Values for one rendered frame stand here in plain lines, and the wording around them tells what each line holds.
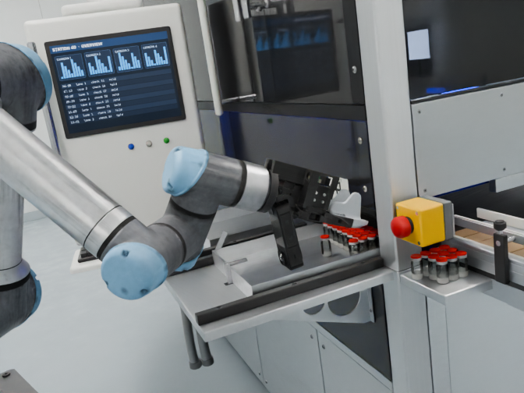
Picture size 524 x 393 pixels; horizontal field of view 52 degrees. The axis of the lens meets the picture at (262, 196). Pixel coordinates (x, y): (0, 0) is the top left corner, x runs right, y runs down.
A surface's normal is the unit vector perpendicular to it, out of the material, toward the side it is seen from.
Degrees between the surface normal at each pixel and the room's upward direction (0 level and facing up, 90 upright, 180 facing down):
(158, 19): 90
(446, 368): 90
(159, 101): 90
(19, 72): 84
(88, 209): 61
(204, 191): 108
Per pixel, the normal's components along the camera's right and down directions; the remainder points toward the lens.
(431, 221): 0.39, 0.17
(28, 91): 0.94, 0.25
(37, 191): -0.23, 0.20
